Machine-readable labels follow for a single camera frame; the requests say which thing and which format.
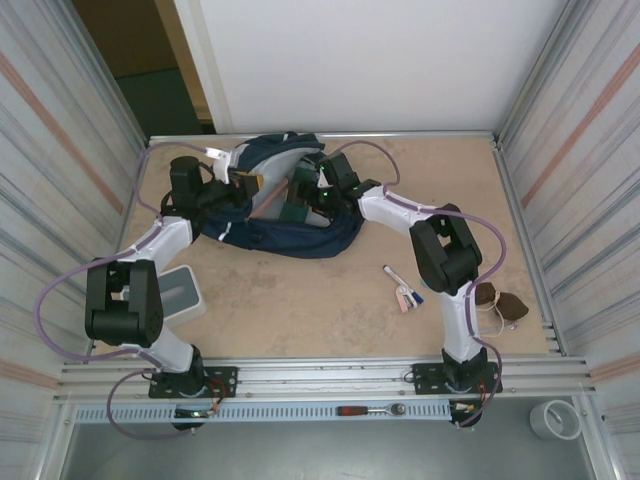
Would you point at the aluminium mounting rail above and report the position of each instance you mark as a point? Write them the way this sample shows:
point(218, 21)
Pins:
point(325, 375)

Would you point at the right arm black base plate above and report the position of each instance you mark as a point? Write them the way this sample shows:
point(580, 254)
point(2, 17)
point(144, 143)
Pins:
point(425, 380)

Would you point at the white grey box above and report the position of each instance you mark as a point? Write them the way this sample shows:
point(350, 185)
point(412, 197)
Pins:
point(182, 295)

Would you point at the grey tape roll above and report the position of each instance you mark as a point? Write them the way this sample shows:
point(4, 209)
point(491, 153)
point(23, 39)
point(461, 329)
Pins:
point(542, 422)

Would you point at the aluminium table frame bar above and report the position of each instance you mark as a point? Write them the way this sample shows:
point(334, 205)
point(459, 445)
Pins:
point(425, 135)

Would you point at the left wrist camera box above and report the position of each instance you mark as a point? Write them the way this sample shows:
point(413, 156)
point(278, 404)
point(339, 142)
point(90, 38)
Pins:
point(222, 162)

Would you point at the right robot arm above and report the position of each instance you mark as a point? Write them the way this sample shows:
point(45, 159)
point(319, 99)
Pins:
point(445, 250)

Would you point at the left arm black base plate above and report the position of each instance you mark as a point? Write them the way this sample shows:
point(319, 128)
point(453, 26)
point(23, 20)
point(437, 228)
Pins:
point(222, 382)

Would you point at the navy blue backpack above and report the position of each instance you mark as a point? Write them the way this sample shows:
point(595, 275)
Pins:
point(300, 242)

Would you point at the white marker blue cap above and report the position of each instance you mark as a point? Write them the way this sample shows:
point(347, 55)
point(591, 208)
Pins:
point(395, 274)

